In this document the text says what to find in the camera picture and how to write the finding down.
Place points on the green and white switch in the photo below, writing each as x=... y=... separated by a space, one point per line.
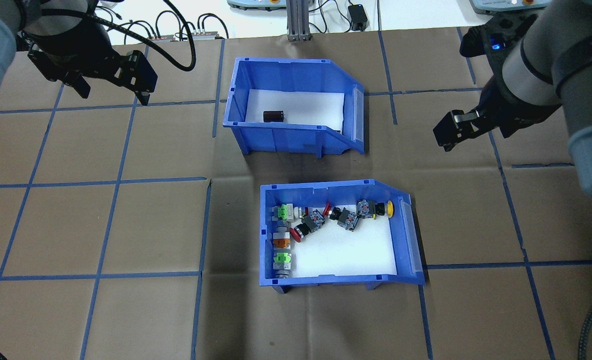
x=283 y=213

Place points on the dark brown plain capacitor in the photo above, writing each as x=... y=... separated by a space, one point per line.
x=274 y=116

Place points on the blue plastic storage bin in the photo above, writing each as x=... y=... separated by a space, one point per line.
x=285 y=140
x=326 y=280

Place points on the black power adapter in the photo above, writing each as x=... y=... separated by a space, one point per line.
x=358 y=17

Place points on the yellow push button switch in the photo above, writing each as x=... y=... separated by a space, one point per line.
x=368 y=207

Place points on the light blue teach pendant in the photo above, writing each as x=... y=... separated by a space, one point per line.
x=255 y=4
x=501 y=4

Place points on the orange and grey switch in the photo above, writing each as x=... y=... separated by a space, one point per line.
x=281 y=241

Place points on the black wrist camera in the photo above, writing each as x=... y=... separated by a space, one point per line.
x=486 y=32

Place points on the red mushroom push button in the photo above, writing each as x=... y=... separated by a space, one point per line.
x=312 y=222

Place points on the green and grey switch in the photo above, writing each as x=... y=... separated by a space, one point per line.
x=282 y=259

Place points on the grey aluminium profile post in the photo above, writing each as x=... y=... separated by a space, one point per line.
x=298 y=20

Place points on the black blue switch component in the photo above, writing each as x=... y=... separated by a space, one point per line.
x=348 y=219

